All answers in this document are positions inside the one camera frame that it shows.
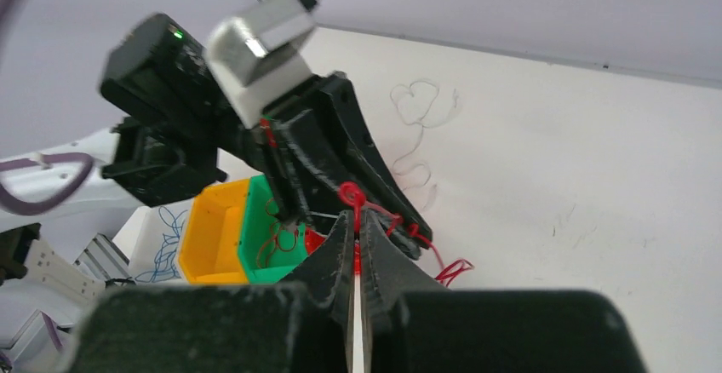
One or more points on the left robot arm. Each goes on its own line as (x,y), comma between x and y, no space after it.
(177,120)

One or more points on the red plastic bin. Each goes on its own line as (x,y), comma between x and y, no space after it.
(312,240)

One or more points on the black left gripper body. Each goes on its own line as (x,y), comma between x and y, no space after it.
(302,132)

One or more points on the green plastic bin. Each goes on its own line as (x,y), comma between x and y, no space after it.
(268,250)

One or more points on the clear plastic bin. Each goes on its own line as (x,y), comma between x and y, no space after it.
(150,239)

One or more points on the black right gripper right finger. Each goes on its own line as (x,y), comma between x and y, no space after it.
(414,324)

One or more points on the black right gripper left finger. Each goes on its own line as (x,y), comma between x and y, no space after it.
(302,323)

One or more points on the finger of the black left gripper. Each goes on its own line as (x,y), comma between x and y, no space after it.
(295,191)
(345,151)

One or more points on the yellow plastic bin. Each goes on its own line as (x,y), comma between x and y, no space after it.
(208,252)

